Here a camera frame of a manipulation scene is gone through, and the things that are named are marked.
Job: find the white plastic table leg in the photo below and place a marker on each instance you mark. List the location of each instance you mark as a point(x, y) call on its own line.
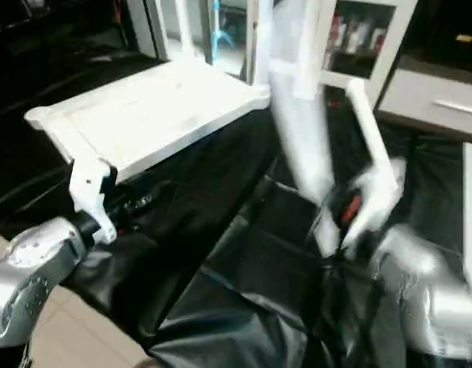
point(305, 153)
point(370, 130)
point(262, 46)
point(185, 27)

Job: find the white plastic table top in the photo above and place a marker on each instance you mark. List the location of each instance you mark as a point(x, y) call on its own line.
point(144, 107)

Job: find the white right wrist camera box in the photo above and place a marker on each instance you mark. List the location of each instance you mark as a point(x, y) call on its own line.
point(378, 195)

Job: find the black work mat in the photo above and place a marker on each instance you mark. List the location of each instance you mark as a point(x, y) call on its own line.
point(236, 291)

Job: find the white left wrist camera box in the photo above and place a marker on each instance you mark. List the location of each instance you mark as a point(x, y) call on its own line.
point(90, 192)

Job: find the white glass door cabinet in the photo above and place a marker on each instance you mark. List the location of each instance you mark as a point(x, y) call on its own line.
point(358, 38)

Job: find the teal plastic object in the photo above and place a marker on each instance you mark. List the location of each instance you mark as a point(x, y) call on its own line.
point(223, 31)

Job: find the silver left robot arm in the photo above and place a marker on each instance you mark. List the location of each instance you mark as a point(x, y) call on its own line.
point(33, 268)

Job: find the white drawer unit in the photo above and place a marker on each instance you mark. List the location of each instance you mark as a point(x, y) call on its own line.
point(435, 100)

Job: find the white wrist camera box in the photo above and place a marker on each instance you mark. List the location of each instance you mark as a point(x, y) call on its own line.
point(90, 192)
point(378, 195)

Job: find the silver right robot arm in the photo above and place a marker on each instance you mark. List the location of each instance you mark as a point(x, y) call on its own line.
point(424, 291)

